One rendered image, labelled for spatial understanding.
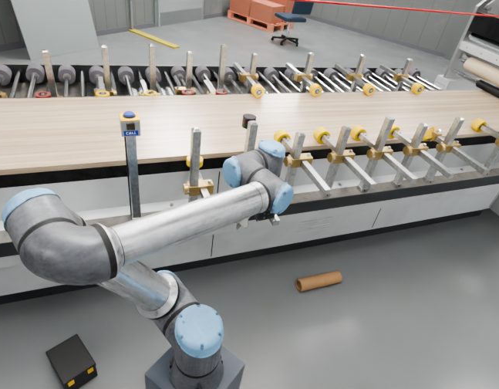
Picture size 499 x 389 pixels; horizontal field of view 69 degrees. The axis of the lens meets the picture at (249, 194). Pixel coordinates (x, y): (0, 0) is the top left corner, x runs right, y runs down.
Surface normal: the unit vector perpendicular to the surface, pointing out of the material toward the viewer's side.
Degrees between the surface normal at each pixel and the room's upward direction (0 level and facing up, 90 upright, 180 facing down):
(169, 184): 90
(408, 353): 0
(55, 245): 28
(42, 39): 77
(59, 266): 68
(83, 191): 90
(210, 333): 5
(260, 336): 0
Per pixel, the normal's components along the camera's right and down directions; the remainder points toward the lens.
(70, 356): 0.13, -0.79
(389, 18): -0.58, 0.43
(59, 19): 0.81, 0.26
